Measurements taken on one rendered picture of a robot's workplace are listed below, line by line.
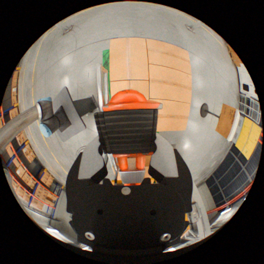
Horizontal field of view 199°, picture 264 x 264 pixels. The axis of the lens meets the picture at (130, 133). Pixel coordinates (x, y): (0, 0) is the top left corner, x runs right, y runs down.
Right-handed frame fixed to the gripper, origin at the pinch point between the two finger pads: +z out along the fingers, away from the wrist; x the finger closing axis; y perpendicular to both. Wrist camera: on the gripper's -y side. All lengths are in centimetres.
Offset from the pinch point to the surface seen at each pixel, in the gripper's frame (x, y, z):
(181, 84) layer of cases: 62, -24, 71
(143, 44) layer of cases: 19, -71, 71
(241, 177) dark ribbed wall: 1054, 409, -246
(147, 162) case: 15, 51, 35
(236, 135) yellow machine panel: 736, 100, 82
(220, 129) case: 174, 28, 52
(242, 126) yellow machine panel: 732, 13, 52
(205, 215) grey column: 107, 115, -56
